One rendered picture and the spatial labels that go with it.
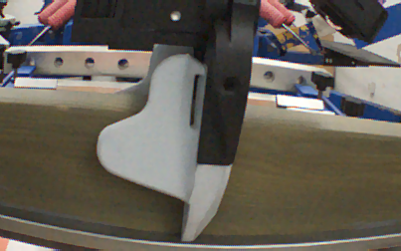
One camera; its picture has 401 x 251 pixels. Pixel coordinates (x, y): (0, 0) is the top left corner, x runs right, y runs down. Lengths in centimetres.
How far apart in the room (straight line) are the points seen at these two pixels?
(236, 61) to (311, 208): 11
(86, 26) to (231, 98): 7
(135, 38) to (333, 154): 12
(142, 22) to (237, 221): 12
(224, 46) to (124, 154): 7
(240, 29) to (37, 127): 11
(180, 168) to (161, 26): 6
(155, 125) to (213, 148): 3
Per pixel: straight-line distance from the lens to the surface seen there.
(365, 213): 30
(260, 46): 136
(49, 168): 26
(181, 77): 22
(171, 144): 23
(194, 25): 22
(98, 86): 88
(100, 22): 21
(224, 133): 21
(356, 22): 24
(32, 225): 26
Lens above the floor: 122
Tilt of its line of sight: 18 degrees down
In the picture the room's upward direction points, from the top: 7 degrees clockwise
